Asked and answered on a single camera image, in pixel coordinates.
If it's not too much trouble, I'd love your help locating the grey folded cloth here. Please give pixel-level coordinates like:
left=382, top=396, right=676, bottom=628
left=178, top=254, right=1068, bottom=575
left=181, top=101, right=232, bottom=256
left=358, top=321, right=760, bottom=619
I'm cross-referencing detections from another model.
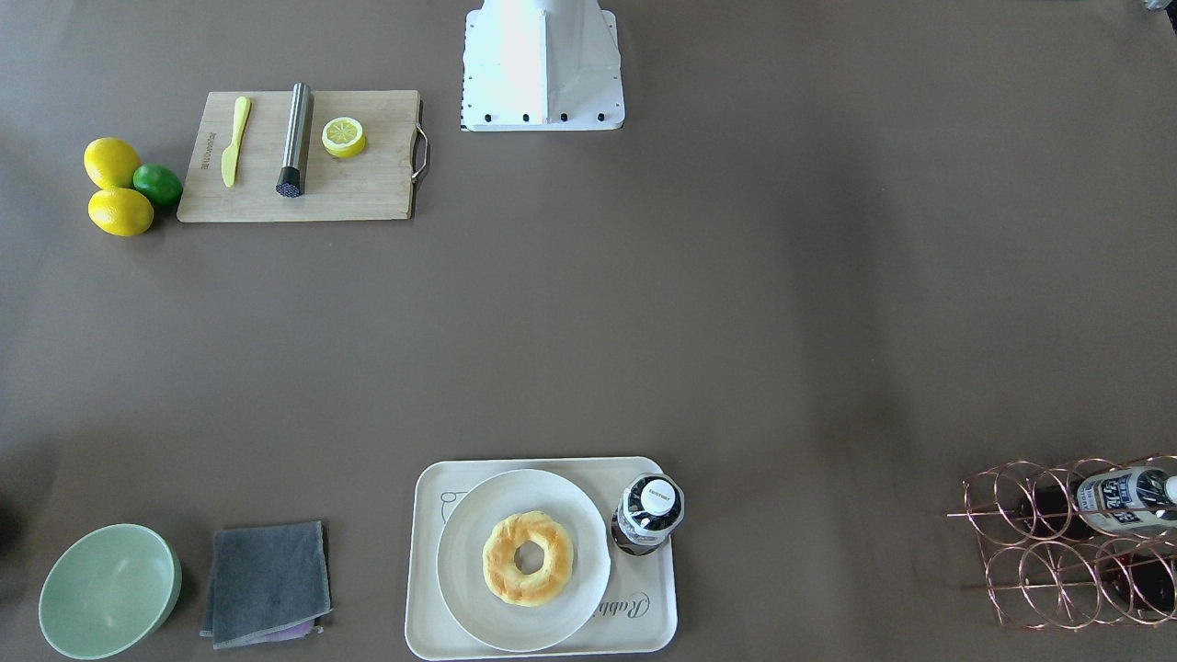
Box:
left=200, top=519, right=333, bottom=650

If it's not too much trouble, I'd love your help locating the white round plate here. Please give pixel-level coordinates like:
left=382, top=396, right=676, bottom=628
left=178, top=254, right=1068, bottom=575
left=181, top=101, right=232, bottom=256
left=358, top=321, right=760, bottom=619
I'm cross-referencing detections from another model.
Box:
left=437, top=469, right=612, bottom=653

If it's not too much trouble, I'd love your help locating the yellow plastic knife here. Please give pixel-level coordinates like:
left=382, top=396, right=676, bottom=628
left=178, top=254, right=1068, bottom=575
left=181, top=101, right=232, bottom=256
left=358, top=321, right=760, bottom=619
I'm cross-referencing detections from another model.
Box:
left=220, top=95, right=252, bottom=188

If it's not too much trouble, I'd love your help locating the mint green bowl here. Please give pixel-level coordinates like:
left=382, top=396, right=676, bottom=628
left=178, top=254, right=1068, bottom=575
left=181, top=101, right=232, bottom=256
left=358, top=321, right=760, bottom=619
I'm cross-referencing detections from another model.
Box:
left=38, top=523, right=182, bottom=658

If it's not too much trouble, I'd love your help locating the glazed donut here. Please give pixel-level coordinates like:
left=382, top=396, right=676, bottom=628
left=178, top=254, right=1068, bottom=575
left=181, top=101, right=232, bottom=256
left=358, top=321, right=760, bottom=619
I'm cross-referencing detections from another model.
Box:
left=483, top=510, right=576, bottom=608

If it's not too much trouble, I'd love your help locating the green lime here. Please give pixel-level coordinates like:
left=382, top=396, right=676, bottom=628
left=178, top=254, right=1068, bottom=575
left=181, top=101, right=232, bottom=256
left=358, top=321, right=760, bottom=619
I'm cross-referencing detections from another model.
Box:
left=131, top=163, right=184, bottom=207

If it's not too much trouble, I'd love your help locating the half lemon slice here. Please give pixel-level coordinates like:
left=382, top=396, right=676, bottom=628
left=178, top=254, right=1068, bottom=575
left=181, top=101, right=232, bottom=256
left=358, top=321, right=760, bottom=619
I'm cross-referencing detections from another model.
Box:
left=321, top=117, right=367, bottom=159

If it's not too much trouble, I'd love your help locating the cream rabbit tray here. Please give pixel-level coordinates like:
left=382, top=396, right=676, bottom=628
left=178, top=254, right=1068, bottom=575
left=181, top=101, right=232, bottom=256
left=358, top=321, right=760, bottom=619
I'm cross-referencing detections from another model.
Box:
left=405, top=456, right=678, bottom=661

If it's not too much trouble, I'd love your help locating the steel muddler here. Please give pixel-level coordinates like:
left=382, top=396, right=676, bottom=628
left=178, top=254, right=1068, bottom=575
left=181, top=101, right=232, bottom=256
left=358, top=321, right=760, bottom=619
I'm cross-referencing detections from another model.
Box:
left=275, top=81, right=313, bottom=200

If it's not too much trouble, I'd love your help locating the copper wire bottle rack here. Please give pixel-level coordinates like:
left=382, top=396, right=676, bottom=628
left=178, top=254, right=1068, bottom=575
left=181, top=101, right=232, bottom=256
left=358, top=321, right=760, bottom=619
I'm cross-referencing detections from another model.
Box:
left=955, top=458, right=1173, bottom=630

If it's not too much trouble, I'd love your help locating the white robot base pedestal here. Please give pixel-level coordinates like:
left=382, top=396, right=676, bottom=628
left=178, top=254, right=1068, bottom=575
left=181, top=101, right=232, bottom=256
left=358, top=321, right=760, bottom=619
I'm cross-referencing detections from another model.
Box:
left=460, top=1, right=626, bottom=131

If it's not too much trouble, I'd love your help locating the dark drink bottle on tray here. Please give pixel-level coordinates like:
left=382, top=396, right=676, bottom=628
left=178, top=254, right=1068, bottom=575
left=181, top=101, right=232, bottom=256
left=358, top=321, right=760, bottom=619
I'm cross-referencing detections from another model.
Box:
left=611, top=474, right=685, bottom=556

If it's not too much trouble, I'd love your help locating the wooden cutting board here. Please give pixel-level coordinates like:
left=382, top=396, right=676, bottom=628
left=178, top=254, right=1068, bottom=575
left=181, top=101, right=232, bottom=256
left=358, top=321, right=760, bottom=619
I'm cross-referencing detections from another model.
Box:
left=177, top=90, right=421, bottom=223

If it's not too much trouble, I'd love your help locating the whole yellow lemon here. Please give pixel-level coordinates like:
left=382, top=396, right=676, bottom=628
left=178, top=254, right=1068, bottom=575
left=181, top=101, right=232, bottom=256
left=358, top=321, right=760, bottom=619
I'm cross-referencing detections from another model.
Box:
left=84, top=137, right=142, bottom=188

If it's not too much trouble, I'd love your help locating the bottle in rack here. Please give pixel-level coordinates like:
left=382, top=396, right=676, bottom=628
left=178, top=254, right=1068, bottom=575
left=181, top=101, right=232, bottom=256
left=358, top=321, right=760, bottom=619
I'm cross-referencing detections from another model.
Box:
left=1075, top=466, right=1176, bottom=536
left=1097, top=552, right=1176, bottom=616

